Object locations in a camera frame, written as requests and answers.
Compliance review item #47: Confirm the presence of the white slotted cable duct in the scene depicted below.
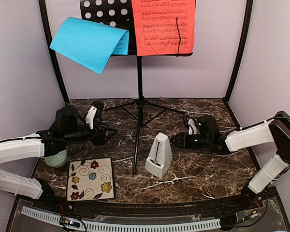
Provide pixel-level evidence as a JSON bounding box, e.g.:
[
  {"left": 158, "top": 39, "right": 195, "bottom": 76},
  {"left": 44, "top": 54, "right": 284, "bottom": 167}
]
[{"left": 21, "top": 206, "right": 221, "bottom": 232}]

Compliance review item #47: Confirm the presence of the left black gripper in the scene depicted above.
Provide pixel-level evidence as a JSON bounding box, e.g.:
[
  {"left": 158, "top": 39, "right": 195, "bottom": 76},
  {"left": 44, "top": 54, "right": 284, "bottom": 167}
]
[{"left": 63, "top": 120, "right": 117, "bottom": 146}]

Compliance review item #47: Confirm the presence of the square floral ceramic plate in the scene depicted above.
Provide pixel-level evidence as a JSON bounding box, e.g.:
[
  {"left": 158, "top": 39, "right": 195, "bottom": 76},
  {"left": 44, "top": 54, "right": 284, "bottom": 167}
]
[{"left": 66, "top": 157, "right": 115, "bottom": 202}]

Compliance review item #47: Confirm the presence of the right black frame post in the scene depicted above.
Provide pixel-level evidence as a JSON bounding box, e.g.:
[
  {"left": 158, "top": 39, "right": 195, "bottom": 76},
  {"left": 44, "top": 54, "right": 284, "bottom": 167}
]
[{"left": 222, "top": 0, "right": 253, "bottom": 128}]

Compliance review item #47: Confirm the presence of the small green circuit board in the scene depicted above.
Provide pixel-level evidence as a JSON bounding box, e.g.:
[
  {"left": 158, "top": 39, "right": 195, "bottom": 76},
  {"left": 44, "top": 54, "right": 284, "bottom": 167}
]
[{"left": 59, "top": 217, "right": 81, "bottom": 229}]

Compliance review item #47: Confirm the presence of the pale green ceramic bowl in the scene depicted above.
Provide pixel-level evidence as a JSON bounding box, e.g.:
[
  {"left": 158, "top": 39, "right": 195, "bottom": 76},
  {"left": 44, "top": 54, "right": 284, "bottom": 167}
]
[{"left": 44, "top": 150, "right": 67, "bottom": 168}]

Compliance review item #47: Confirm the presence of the white metronome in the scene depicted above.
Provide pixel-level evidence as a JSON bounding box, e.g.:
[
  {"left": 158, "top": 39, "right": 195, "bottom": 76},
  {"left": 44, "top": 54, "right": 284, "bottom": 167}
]
[{"left": 145, "top": 132, "right": 173, "bottom": 178}]

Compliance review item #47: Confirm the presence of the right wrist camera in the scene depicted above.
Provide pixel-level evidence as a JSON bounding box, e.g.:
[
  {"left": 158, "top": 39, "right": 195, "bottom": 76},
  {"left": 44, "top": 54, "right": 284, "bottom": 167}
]
[{"left": 183, "top": 115, "right": 198, "bottom": 135}]

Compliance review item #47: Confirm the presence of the left black frame post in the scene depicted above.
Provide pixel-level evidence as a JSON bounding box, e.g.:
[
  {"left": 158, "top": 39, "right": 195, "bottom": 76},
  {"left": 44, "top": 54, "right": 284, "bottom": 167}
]
[{"left": 38, "top": 0, "right": 70, "bottom": 104}]

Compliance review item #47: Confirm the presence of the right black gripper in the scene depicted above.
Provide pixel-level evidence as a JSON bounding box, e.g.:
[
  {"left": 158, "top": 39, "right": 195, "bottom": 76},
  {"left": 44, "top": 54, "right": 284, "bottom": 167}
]
[{"left": 170, "top": 132, "right": 211, "bottom": 149}]

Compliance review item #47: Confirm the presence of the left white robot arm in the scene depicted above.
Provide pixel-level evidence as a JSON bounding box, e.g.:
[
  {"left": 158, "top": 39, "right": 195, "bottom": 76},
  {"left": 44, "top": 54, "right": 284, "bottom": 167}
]
[{"left": 0, "top": 101, "right": 117, "bottom": 211}]

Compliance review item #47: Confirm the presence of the black perforated music stand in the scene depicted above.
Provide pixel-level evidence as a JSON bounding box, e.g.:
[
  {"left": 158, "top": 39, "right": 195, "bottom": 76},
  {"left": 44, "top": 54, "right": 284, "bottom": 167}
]
[{"left": 80, "top": 0, "right": 185, "bottom": 174}]

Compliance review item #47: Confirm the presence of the red sheet music page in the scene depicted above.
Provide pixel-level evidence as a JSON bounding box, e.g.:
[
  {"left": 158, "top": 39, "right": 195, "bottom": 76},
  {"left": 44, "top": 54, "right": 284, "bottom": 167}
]
[{"left": 131, "top": 0, "right": 196, "bottom": 57}]

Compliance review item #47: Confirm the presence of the blue sheet music page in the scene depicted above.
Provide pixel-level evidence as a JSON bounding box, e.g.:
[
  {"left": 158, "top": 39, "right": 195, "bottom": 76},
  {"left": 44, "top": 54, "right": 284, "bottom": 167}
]
[{"left": 50, "top": 17, "right": 130, "bottom": 74}]

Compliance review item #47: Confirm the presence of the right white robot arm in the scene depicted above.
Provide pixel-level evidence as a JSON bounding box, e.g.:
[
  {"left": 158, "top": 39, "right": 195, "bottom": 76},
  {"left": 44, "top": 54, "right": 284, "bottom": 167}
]
[{"left": 171, "top": 111, "right": 290, "bottom": 210}]

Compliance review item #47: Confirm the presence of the black frame post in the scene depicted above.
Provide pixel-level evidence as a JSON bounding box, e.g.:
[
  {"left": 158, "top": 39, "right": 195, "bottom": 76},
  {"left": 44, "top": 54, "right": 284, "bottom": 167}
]
[
  {"left": 38, "top": 0, "right": 70, "bottom": 104},
  {"left": 222, "top": 0, "right": 253, "bottom": 128}
]

